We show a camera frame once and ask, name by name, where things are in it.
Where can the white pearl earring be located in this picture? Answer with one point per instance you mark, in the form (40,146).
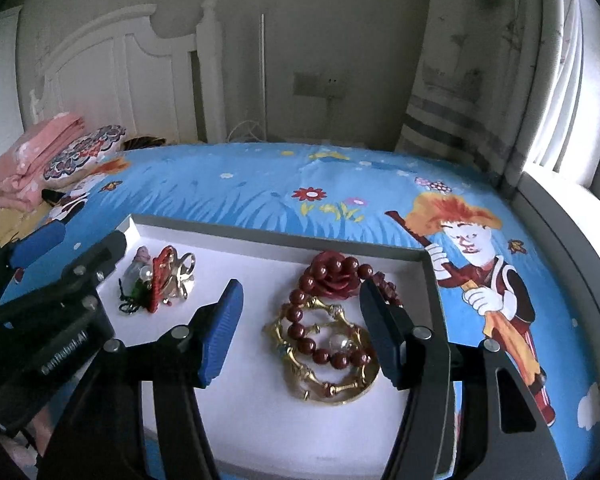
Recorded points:
(146,273)

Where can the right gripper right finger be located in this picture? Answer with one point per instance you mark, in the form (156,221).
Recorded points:
(474,394)

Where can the white wooden headboard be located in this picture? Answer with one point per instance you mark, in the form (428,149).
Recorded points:
(115,70)

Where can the folded pink blanket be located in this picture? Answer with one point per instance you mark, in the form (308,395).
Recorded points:
(22,165)

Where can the gold ring cluster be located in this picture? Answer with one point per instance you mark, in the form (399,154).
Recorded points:
(181,277)

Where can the window frame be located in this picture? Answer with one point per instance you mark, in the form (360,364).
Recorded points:
(560,188)

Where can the grey white jewelry tray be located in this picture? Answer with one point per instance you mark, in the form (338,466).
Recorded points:
(261,420)

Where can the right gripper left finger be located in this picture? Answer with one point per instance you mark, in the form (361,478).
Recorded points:
(132,397)

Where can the patterned round cushion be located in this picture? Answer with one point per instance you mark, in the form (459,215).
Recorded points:
(79,157)

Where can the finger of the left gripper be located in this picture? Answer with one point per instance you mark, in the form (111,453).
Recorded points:
(19,254)
(84,274)

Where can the red rose ornament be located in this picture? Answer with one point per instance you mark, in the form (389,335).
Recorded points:
(331,275)

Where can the blue cartoon bed cover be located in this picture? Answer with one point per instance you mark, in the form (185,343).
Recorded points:
(360,197)

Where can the white jade pendant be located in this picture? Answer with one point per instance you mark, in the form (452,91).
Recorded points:
(132,273)

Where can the wall power socket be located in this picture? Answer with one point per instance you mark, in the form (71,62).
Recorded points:
(320,86)

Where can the grey patterned curtain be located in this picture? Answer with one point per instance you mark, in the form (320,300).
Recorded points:
(484,80)

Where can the gold bangle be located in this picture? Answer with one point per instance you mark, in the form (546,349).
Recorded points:
(300,336)

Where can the yellow floral bed sheet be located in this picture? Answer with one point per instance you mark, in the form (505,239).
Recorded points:
(15,224)

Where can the thin metal pole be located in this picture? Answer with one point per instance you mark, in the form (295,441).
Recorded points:
(262,76)

